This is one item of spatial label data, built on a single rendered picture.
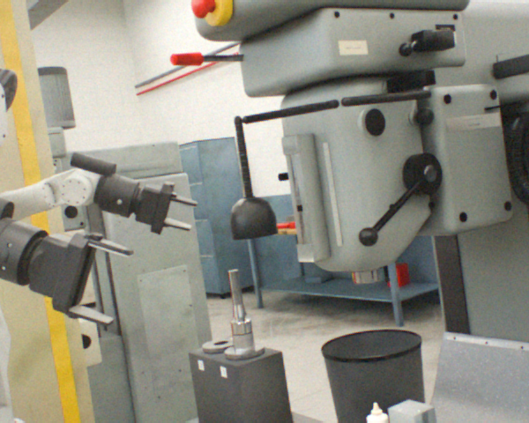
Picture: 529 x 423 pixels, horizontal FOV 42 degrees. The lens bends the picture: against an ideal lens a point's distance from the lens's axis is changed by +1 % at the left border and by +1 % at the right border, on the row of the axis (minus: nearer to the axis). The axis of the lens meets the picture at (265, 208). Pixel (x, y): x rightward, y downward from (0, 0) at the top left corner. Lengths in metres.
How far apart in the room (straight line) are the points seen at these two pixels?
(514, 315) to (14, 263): 0.98
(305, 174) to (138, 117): 10.05
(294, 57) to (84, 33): 10.00
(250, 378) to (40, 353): 1.40
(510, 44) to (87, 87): 9.72
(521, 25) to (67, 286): 0.97
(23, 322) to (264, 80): 1.77
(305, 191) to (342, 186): 0.06
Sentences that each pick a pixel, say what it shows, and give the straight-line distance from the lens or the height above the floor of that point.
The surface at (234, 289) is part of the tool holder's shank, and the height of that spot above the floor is 1.25.
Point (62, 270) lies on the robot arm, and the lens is 1.02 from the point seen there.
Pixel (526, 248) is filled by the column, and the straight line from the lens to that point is 1.46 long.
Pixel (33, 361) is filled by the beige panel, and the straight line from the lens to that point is 2.75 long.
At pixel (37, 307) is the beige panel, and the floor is 1.12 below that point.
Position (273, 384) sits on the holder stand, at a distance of 1.52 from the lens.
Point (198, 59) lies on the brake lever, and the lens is 1.15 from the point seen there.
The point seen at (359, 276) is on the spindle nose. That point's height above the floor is 1.29.
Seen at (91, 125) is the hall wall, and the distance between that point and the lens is 10.77.
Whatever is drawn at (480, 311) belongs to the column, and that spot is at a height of 1.13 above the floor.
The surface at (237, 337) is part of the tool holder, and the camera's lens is 1.51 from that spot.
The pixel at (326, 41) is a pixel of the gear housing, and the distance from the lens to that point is 1.05.
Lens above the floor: 1.50
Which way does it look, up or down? 3 degrees down
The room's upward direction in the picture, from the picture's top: 8 degrees counter-clockwise
